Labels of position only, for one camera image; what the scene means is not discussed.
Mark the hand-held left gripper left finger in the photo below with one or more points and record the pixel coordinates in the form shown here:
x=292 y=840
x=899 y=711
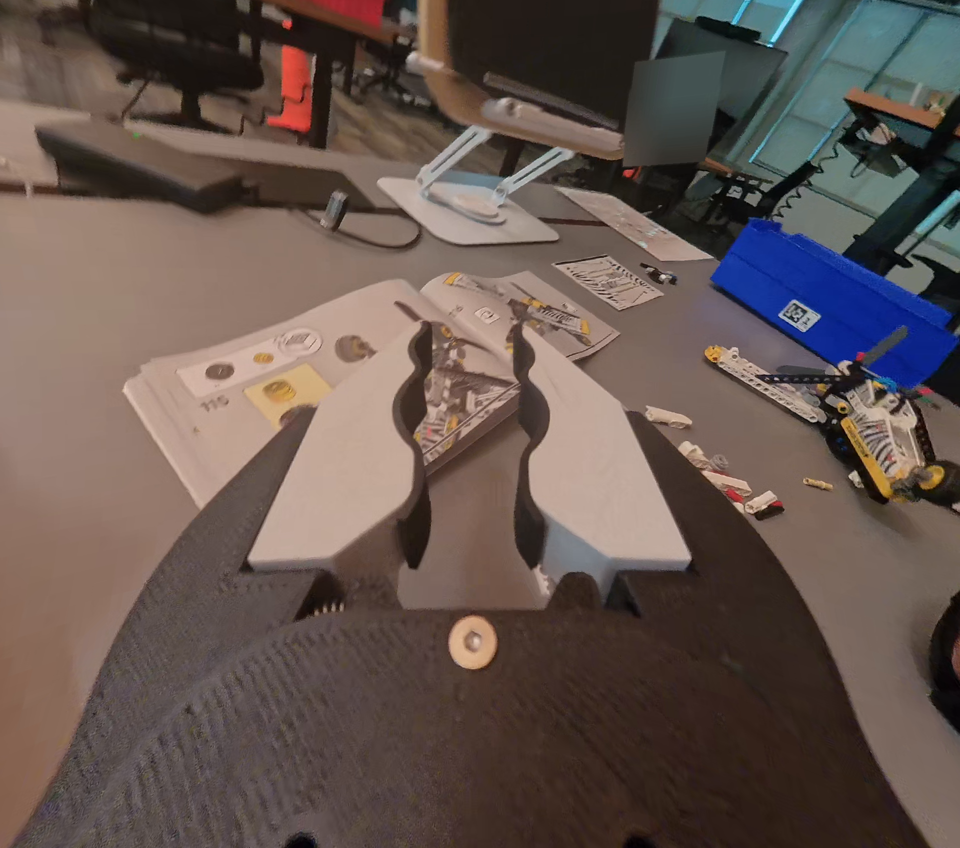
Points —
x=330 y=473

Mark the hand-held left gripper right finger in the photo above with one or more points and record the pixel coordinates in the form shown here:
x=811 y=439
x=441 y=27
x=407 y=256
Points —
x=600 y=481

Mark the lego instruction booklet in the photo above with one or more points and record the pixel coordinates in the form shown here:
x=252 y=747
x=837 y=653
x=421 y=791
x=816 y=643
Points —
x=225 y=406

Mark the zebra striped lego model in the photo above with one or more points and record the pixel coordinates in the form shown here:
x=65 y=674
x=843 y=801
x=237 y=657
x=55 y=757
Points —
x=877 y=428

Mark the pile of small lego pieces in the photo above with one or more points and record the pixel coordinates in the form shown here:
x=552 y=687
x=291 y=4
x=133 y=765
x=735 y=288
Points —
x=667 y=416

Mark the tan lego pin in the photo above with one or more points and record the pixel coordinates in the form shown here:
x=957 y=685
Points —
x=817 y=484

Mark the small black lego assembly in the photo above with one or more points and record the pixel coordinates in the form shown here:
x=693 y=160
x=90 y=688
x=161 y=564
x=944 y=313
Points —
x=660 y=274

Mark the zebra sticker sheet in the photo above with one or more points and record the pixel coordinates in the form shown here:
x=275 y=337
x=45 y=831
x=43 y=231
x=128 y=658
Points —
x=607 y=282

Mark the white book stand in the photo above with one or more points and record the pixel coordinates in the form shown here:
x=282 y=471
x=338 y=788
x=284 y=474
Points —
x=465 y=211

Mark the blue storage bin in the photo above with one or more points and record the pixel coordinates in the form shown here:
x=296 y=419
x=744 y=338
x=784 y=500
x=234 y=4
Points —
x=825 y=278

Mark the black office chair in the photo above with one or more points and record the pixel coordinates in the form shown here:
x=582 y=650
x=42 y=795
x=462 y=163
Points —
x=750 y=196
x=172 y=38

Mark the black charger box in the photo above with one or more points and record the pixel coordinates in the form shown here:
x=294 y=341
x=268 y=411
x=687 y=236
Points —
x=135 y=166

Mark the orange traffic cone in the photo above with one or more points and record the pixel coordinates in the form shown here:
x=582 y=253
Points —
x=292 y=91

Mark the dark monitor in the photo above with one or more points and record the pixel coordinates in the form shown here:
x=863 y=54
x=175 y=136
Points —
x=750 y=76

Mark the black panel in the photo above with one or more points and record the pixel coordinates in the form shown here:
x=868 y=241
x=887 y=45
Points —
x=555 y=1

